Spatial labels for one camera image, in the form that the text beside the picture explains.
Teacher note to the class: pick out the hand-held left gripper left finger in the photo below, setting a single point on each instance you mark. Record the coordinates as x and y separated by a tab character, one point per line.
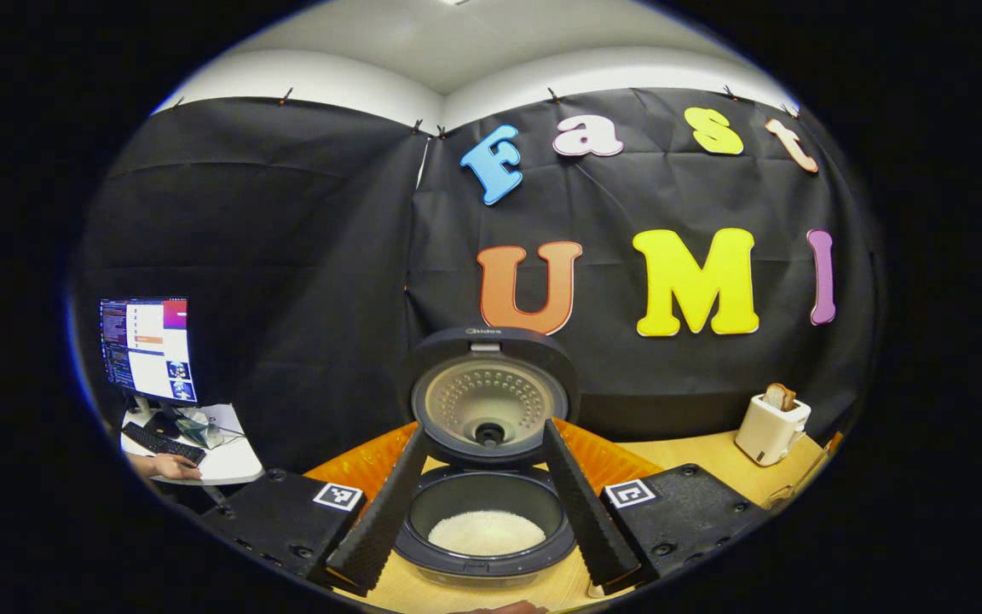
380	512

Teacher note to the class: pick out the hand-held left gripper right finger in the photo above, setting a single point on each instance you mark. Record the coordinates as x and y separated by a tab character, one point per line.
585	512

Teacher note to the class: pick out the white rice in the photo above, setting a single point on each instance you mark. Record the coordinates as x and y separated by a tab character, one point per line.
487	533

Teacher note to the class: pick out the silver black rice cooker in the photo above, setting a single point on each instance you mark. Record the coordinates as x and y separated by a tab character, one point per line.
491	401

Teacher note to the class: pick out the white side table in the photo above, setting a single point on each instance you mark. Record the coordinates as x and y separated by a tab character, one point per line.
231	460

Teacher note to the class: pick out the white toaster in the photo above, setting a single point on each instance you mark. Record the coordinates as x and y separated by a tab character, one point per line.
764	431

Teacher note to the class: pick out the clear plastic bag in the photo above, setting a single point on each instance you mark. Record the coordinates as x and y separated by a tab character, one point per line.
199	431

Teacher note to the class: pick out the brown bread slice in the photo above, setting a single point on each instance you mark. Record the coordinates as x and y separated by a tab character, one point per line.
779	397

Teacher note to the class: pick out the black keyboard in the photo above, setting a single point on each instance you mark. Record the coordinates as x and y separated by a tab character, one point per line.
163	443

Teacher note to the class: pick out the computer monitor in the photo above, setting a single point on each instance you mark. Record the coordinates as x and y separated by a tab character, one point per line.
150	350

